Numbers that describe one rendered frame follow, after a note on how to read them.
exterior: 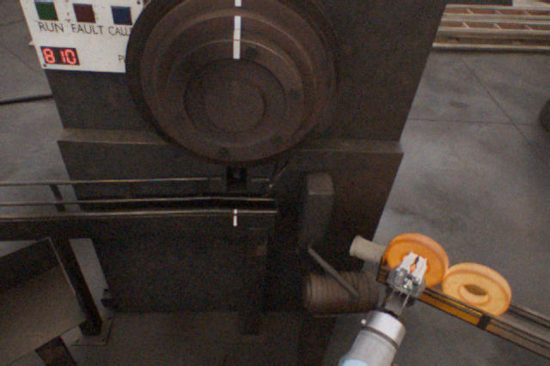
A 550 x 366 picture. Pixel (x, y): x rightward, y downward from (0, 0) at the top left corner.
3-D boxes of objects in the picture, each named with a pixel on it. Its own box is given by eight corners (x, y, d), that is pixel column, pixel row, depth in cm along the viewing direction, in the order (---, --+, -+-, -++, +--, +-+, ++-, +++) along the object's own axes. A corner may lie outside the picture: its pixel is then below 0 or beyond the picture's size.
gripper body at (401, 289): (427, 277, 97) (407, 321, 91) (420, 289, 104) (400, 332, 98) (397, 262, 99) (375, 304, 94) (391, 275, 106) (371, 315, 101)
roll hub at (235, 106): (174, 144, 95) (161, 24, 76) (295, 149, 98) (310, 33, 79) (171, 160, 91) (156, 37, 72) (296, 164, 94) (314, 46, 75)
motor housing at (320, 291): (289, 342, 165) (305, 261, 129) (342, 342, 167) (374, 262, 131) (290, 375, 155) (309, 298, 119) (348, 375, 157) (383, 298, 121)
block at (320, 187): (295, 222, 137) (303, 167, 120) (319, 223, 137) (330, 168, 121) (297, 248, 129) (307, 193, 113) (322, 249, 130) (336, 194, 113)
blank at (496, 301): (452, 253, 103) (449, 261, 101) (520, 278, 96) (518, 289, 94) (438, 291, 113) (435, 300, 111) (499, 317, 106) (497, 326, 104)
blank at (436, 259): (395, 223, 108) (391, 231, 106) (455, 247, 102) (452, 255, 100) (386, 263, 118) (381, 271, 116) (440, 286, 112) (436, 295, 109)
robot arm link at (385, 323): (395, 352, 97) (357, 330, 100) (403, 333, 99) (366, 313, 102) (401, 343, 90) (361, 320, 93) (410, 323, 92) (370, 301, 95)
